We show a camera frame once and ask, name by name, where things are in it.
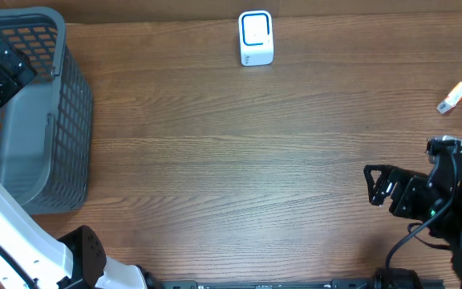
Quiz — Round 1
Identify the small orange box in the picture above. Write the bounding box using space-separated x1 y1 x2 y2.
436 82 462 114

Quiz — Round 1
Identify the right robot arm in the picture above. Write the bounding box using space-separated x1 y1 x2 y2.
363 139 462 288

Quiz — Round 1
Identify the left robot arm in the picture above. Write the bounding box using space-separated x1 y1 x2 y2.
0 38 160 289

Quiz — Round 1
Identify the white barcode scanner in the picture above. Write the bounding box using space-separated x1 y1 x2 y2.
238 10 274 67

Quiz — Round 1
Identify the grey plastic shopping basket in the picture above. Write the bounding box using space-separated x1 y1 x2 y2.
0 7 93 214

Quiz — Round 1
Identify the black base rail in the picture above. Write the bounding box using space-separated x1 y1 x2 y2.
150 279 447 289

